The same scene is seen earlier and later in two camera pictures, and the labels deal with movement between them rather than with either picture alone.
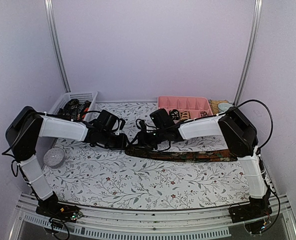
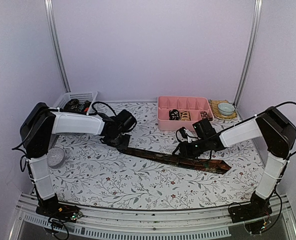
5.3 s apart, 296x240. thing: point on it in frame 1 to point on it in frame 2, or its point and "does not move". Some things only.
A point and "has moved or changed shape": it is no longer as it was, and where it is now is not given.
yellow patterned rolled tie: [186, 115] does not move
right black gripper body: [151, 141] to [195, 152]
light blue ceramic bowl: [224, 106] does not move
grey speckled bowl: [54, 157] does not move
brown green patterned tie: [217, 155] has moved or changed shape
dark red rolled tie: [203, 113] does not move
